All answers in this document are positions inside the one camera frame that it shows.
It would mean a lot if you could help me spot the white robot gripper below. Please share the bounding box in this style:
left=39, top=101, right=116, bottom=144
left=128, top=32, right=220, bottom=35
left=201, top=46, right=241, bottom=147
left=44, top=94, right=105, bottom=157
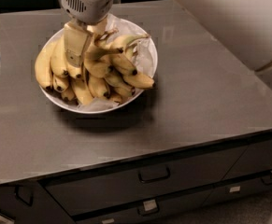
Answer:
left=61, top=0, right=113, bottom=67

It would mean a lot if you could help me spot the green stemmed right banana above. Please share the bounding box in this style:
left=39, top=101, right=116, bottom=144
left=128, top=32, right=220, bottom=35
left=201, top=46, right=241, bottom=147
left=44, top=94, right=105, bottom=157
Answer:
left=110, top=34, right=150, bottom=52

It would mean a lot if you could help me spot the long greenish yellow banana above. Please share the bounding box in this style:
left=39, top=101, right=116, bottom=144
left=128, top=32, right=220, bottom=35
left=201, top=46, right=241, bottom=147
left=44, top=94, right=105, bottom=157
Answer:
left=50, top=36, right=68, bottom=77

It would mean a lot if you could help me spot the centre short yellow banana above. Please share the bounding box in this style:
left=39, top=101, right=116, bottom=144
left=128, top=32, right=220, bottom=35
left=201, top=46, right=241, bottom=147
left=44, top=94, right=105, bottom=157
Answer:
left=83, top=59, right=113, bottom=78

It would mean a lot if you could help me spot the yellow banana beside long one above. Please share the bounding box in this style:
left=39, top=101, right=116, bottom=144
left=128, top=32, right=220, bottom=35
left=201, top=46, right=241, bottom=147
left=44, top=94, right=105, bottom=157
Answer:
left=67, top=63, right=82, bottom=79

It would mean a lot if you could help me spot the lower middle yellow banana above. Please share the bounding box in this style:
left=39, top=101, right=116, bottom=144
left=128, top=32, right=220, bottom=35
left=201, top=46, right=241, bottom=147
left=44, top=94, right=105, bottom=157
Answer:
left=88, top=75, right=110, bottom=99

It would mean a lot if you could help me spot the bottom centre yellow banana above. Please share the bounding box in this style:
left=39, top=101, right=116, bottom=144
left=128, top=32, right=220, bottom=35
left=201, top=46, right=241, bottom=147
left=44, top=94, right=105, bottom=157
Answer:
left=70, top=78, right=93, bottom=105

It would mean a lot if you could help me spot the small lower left banana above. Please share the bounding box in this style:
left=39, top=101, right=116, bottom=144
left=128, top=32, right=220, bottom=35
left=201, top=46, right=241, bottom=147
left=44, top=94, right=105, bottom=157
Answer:
left=53, top=75, right=69, bottom=92

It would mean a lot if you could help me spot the far left yellow banana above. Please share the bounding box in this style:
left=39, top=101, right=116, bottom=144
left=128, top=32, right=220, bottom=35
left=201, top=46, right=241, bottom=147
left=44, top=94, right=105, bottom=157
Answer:
left=35, top=42, right=56, bottom=91

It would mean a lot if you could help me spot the right front yellow banana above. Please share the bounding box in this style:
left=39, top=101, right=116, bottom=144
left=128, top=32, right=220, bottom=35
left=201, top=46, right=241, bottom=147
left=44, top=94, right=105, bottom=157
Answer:
left=122, top=72, right=155, bottom=89

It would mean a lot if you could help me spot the white ceramic bowl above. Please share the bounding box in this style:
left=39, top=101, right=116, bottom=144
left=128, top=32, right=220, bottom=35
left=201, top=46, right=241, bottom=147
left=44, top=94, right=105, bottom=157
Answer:
left=37, top=14, right=159, bottom=115

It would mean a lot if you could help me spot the upper middle drawer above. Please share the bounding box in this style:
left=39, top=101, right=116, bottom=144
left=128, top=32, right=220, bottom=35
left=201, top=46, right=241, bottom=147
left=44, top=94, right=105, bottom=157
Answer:
left=46, top=147, right=244, bottom=216

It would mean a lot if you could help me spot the drawer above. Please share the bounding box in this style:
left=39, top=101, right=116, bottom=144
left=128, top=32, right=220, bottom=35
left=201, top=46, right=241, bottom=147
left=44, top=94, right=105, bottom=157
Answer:
left=224, top=139, right=272, bottom=180
left=77, top=189, right=211, bottom=224
left=46, top=147, right=244, bottom=216
left=203, top=170, right=272, bottom=206

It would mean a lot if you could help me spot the left cabinet door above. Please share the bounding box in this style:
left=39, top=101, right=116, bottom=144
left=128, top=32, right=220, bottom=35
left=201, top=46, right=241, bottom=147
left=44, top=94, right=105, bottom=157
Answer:
left=0, top=181, right=75, bottom=224

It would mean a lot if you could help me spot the lower middle drawer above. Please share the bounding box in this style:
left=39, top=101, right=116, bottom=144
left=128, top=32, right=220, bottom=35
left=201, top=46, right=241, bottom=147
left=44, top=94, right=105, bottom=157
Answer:
left=77, top=189, right=211, bottom=224

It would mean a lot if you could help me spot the right lower drawer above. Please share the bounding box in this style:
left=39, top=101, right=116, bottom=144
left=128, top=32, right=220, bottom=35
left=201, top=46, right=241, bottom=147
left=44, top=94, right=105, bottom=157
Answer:
left=203, top=170, right=272, bottom=206

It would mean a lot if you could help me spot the right upper drawer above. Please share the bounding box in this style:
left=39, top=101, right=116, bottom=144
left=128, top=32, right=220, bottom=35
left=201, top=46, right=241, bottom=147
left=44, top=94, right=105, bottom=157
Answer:
left=224, top=139, right=272, bottom=180

